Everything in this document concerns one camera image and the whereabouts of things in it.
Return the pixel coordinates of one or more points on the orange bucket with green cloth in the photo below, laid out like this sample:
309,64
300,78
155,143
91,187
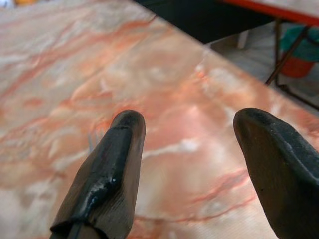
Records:
299,52

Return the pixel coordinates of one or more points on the red-edged folding table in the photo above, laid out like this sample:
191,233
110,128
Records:
271,10

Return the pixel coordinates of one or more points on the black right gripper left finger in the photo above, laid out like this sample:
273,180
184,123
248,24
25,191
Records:
107,174

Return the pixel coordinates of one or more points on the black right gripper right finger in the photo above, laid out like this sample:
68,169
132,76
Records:
281,159

